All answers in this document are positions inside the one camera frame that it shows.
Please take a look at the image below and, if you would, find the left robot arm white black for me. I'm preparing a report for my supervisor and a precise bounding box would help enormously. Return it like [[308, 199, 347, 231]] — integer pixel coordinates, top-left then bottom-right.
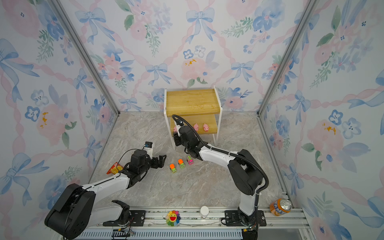
[[45, 149, 167, 240]]

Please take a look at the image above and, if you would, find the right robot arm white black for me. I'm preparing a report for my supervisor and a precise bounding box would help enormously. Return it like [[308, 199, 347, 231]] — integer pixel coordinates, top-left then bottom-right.
[[173, 125, 269, 227]]

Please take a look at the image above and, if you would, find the white-framed wooden two-tier shelf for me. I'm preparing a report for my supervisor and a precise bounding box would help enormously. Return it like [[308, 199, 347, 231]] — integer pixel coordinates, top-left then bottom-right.
[[164, 88, 223, 149]]

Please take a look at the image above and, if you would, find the orange green toy truck left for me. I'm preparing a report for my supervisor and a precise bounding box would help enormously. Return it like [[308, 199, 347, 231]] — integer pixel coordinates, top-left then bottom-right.
[[170, 164, 177, 174]]

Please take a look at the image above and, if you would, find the orange green toy truck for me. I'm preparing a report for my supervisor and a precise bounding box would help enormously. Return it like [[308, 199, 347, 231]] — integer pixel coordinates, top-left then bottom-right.
[[170, 164, 177, 174], [178, 159, 186, 169]]

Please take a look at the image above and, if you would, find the orange green toy truck right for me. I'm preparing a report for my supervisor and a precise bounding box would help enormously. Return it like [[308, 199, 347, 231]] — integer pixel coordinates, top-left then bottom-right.
[[178, 159, 186, 169]]

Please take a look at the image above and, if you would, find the pink toy truck green top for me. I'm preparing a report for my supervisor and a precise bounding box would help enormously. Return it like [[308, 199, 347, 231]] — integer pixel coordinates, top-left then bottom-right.
[[187, 155, 194, 165]]

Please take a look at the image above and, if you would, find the red yellow snack packet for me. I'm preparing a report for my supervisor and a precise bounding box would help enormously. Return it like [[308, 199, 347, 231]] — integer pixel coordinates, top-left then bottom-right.
[[107, 162, 123, 175]]

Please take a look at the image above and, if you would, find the rainbow smiling flower toy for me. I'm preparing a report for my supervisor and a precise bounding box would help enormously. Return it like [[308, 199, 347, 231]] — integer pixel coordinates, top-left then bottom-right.
[[166, 210, 181, 227]]

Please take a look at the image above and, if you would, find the white round knob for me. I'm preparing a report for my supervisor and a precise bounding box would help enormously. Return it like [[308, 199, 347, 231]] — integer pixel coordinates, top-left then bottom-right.
[[200, 206, 210, 219]]

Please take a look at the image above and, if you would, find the orange soda can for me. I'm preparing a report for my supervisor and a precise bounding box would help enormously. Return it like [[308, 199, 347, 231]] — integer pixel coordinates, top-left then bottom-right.
[[270, 199, 293, 216]]

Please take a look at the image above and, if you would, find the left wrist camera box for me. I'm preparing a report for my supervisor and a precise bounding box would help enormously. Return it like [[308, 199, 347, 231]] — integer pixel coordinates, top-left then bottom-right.
[[143, 142, 153, 159]]

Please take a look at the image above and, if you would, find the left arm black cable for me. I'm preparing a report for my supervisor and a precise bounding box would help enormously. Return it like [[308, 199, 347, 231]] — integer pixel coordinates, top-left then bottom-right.
[[116, 148, 148, 175]]

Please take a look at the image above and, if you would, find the black corrugated cable conduit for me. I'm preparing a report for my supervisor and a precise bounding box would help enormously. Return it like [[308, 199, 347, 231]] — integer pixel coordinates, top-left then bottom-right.
[[171, 114, 270, 196]]

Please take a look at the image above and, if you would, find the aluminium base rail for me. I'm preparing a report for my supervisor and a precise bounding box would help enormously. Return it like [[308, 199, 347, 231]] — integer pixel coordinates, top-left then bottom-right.
[[78, 207, 315, 240]]

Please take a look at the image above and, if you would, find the aluminium corner post left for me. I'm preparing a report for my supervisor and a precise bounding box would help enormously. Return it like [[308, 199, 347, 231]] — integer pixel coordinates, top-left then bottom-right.
[[47, 0, 121, 116]]

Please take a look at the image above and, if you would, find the aluminium corner post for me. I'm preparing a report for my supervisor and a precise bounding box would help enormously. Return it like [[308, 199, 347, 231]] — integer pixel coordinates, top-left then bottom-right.
[[257, 0, 318, 116], [47, 0, 121, 116]]

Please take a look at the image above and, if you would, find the aluminium corner post right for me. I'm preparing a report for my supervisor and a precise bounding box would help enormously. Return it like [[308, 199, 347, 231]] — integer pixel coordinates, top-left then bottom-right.
[[257, 0, 318, 116]]

